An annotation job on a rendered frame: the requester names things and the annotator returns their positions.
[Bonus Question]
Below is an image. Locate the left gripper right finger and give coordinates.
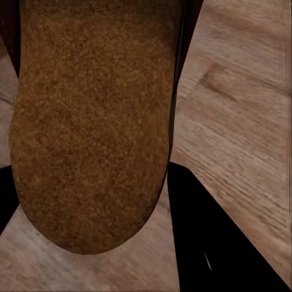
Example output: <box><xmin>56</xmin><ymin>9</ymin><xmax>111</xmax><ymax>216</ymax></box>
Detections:
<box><xmin>167</xmin><ymin>162</ymin><xmax>292</xmax><ymax>292</ymax></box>

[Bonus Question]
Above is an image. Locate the sandal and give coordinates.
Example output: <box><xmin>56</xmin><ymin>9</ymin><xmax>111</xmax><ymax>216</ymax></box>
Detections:
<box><xmin>0</xmin><ymin>0</ymin><xmax>203</xmax><ymax>255</ymax></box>

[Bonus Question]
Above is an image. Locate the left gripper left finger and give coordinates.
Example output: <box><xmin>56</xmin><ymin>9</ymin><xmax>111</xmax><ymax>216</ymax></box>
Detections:
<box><xmin>0</xmin><ymin>165</ymin><xmax>20</xmax><ymax>234</ymax></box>

